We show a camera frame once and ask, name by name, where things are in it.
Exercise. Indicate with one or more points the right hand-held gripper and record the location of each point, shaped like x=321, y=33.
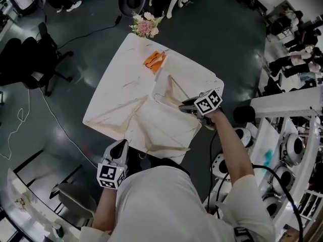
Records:
x=208, y=102

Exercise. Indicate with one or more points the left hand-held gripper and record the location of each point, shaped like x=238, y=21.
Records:
x=108, y=175

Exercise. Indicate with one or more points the beige clothes hanger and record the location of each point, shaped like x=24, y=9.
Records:
x=171, y=89
x=149, y=142
x=118, y=125

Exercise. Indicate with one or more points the person's left forearm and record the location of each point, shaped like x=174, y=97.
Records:
x=106, y=210

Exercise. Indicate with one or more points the person's right forearm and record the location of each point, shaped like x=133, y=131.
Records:
x=232, y=150

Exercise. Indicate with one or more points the black cylinder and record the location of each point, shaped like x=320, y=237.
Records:
x=243, y=114

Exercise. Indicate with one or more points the orange folded cloth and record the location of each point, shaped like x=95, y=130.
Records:
x=152, y=60

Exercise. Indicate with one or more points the white round headset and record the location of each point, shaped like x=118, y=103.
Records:
x=294, y=147
x=285, y=179
x=220, y=165
x=243, y=136
x=271, y=205

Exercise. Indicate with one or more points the grey stool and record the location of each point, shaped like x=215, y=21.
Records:
x=75, y=200

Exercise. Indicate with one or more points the person's white shirt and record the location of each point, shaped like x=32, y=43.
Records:
x=164, y=205

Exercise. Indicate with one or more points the white metal rack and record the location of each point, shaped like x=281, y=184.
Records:
x=267, y=135

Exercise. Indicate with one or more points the pink and white flower bouquet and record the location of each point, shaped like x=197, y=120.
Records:
x=146, y=26

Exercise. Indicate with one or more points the teal object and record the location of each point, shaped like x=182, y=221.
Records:
x=268, y=156

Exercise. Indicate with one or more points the white curved desk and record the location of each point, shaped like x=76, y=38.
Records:
x=22, y=210

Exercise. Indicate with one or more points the black office chair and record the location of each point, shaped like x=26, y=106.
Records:
x=27, y=64

